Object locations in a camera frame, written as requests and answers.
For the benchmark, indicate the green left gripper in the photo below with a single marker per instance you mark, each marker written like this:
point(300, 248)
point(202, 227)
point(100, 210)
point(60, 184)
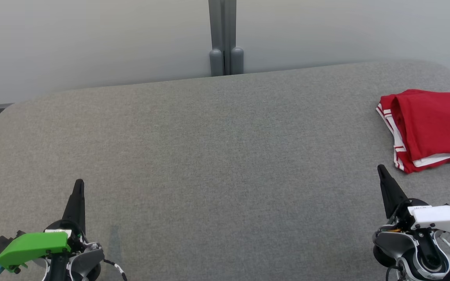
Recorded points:
point(33, 246)

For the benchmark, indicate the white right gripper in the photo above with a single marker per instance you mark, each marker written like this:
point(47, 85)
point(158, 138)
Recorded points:
point(440, 218)

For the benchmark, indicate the red garment with white trim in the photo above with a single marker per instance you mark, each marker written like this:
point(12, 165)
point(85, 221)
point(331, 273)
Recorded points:
point(385, 105)

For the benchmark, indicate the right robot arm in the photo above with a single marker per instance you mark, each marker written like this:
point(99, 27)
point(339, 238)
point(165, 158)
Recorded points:
point(393, 242)

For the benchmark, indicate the grey partition post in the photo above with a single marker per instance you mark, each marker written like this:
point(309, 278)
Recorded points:
point(225, 31)

